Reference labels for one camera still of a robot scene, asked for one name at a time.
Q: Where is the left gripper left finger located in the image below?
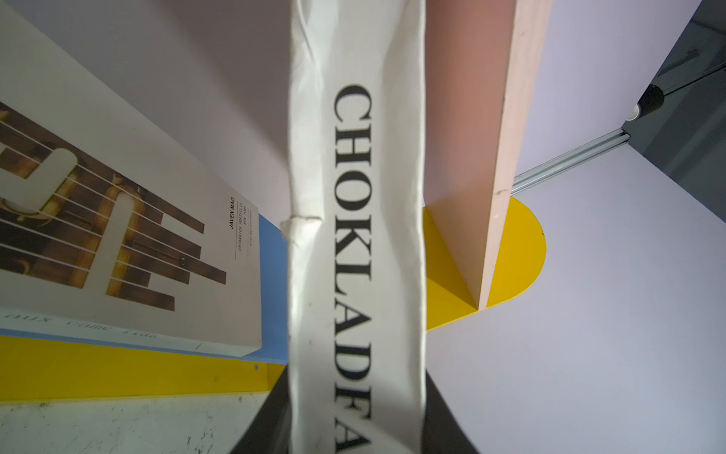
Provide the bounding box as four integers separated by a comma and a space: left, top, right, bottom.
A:
231, 366, 291, 454

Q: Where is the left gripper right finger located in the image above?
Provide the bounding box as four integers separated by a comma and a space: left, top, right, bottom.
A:
421, 373, 478, 454

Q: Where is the white Chokladfabriken book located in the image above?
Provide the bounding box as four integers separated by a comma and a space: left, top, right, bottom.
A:
285, 1, 427, 453

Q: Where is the white Javen Mao portfolio book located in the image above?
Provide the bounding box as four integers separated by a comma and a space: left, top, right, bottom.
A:
1, 5, 263, 358

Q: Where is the yellow pink blue bookshelf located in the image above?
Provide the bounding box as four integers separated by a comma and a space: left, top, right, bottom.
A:
1, 1, 552, 404

